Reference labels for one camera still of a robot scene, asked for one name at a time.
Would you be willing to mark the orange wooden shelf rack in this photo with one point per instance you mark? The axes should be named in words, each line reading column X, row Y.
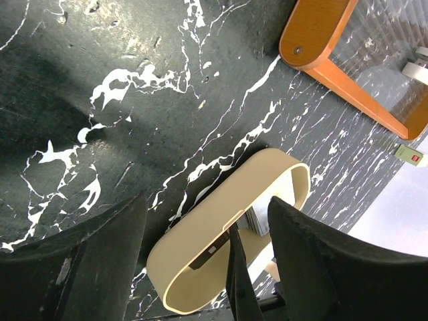
column 358, row 49

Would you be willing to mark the white staples box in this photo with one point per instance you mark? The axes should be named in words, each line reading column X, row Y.
column 411, row 156

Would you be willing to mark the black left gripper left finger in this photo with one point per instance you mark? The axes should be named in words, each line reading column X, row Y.
column 82, row 273

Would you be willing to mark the small white stapler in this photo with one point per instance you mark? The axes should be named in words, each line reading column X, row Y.
column 417, row 70

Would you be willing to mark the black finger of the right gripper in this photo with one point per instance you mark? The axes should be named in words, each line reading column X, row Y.
column 242, row 300

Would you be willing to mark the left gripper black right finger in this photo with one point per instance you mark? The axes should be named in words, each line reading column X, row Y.
column 326, row 274

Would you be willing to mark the beige card box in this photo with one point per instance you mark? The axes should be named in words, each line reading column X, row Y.
column 184, row 290

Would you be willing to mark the black credit card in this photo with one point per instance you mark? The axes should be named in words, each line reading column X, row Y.
column 212, row 249

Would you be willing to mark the white card stack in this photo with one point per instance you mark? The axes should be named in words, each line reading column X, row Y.
column 255, row 219

